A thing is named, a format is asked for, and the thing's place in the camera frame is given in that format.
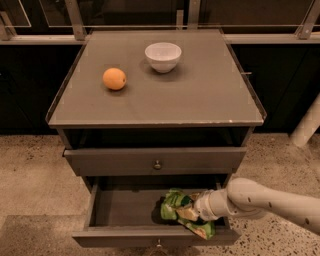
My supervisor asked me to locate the grey top drawer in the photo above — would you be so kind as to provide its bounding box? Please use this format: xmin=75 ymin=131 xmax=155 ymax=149
xmin=64 ymin=147 xmax=246 ymax=176

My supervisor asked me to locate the white ceramic bowl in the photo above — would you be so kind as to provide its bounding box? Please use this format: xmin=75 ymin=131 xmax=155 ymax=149
xmin=145 ymin=42 xmax=182 ymax=73

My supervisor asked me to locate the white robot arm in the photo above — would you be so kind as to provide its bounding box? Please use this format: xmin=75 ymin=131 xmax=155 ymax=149
xmin=177 ymin=178 xmax=320 ymax=235

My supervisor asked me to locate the orange fruit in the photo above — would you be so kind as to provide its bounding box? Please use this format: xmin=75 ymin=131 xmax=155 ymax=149
xmin=103 ymin=68 xmax=126 ymax=91

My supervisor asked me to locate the metal window frame rail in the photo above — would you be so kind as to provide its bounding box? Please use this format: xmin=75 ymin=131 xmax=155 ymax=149
xmin=0 ymin=0 xmax=320 ymax=44

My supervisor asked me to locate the grey drawer cabinet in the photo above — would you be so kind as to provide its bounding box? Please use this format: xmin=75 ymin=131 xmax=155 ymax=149
xmin=45 ymin=28 xmax=268 ymax=188

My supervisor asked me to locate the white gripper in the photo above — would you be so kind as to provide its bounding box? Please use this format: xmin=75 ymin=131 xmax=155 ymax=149
xmin=176 ymin=189 xmax=229 ymax=221

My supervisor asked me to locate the grey open middle drawer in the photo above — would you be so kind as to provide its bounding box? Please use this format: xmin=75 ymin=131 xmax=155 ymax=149
xmin=72 ymin=175 xmax=240 ymax=247

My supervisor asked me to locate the green rice chip bag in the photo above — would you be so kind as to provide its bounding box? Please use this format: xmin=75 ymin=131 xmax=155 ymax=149
xmin=160 ymin=188 xmax=216 ymax=240

